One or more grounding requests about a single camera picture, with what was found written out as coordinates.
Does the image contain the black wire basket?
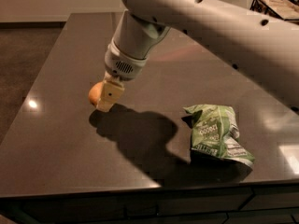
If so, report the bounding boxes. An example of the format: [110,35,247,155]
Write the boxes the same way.
[250,0,299,24]

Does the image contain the green crumpled chip bag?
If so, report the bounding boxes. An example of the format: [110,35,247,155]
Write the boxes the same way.
[184,105,255,167]

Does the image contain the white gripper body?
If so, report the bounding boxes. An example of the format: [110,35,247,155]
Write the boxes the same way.
[105,41,147,80]

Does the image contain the orange fruit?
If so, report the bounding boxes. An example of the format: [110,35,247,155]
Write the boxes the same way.
[88,82,103,106]

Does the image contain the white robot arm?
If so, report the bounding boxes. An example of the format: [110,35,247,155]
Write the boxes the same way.
[95,0,299,112]

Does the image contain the dark cabinet drawers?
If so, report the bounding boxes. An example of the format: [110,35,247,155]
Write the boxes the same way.
[1,184,299,224]

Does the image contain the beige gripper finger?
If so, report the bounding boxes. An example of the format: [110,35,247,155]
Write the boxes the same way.
[96,79,124,112]

